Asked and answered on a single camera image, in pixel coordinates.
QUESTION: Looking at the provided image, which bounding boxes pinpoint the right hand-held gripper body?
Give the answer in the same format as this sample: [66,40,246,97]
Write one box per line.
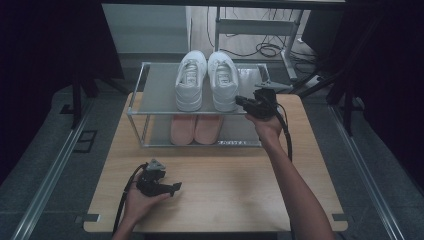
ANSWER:
[248,80,294,120]

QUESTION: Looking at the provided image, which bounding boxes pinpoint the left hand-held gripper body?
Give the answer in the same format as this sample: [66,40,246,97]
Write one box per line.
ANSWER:
[135,158,169,198]

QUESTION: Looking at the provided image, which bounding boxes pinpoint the white sneaker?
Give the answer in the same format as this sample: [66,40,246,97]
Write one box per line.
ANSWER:
[174,49,208,112]
[207,50,240,113]

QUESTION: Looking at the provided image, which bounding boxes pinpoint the pink slipper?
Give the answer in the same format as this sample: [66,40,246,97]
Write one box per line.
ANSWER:
[169,114,198,146]
[194,114,224,146]

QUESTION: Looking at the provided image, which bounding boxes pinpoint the metal two-tier shoe rack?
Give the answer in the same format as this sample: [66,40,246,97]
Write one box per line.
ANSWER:
[126,62,283,148]

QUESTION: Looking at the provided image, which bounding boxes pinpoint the person's right hand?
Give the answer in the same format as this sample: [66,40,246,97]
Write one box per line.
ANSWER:
[245,113,284,145]

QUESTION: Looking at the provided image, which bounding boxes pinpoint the person's left hand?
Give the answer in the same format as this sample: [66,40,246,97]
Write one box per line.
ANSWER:
[123,181,170,224]

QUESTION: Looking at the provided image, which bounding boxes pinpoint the black stand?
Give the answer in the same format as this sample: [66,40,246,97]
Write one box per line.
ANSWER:
[276,59,357,137]
[59,64,130,130]

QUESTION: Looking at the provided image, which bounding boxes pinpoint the black box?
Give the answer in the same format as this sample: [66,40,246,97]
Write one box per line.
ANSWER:
[301,9,346,60]

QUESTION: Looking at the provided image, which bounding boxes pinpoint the white cabinet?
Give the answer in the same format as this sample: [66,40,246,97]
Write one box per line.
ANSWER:
[101,3,193,55]

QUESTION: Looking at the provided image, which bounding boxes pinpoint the dark curtain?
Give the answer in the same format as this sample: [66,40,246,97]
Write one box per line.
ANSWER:
[0,0,125,186]
[341,0,424,193]

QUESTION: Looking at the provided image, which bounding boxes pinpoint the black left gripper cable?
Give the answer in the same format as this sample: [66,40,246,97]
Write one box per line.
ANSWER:
[112,162,149,235]

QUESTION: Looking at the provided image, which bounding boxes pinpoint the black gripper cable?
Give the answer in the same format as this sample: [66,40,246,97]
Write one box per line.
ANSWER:
[112,162,149,235]
[274,102,294,163]

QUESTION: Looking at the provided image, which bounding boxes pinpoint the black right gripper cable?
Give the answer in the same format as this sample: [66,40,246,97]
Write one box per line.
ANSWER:
[274,102,294,163]

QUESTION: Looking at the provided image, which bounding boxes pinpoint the black floor cables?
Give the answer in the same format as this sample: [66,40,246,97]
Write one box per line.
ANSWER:
[205,6,319,65]

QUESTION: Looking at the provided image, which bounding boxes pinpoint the white desk frame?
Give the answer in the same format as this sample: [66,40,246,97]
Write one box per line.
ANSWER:
[213,6,306,82]

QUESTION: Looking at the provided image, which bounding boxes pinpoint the metal floor rail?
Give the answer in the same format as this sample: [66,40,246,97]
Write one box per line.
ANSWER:
[9,99,97,240]
[328,97,407,240]

